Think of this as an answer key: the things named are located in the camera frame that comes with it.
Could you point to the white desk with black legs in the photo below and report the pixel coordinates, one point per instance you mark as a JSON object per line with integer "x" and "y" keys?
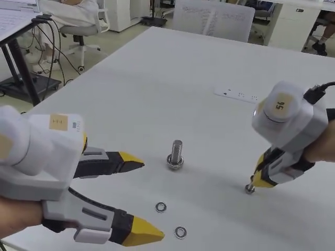
{"x": 15, "y": 18}

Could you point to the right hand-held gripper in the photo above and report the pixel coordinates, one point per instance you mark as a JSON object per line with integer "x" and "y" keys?
{"x": 288, "y": 120}

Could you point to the person's left hand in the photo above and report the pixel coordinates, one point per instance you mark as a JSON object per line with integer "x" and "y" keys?
{"x": 23, "y": 217}

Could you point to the white power strip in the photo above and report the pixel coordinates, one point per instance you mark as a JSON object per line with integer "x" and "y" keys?
{"x": 236, "y": 94}

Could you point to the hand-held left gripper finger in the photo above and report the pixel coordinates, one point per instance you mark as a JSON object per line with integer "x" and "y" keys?
{"x": 104, "y": 222}

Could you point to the grey seat office chair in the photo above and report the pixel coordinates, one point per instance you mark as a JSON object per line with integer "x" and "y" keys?
{"x": 78, "y": 31}

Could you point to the person's right hand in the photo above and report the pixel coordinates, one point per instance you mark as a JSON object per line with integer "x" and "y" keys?
{"x": 320, "y": 146}

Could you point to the white mesh office chair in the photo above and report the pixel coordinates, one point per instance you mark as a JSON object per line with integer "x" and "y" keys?
{"x": 213, "y": 21}

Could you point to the large steel washer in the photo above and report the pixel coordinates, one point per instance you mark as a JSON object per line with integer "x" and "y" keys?
{"x": 176, "y": 233}
{"x": 170, "y": 160}
{"x": 157, "y": 207}

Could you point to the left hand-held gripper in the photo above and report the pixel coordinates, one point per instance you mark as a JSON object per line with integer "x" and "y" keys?
{"x": 39, "y": 157}

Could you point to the large steel bolt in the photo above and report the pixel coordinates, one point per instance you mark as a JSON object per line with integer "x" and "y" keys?
{"x": 177, "y": 151}

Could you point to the small steel bolt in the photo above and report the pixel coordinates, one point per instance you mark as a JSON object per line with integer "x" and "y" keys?
{"x": 250, "y": 189}

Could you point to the white drawer cabinet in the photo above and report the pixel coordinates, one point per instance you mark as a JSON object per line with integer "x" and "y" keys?
{"x": 119, "y": 14}

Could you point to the white office cabinet desk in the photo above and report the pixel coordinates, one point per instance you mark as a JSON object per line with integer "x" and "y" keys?
{"x": 290, "y": 21}

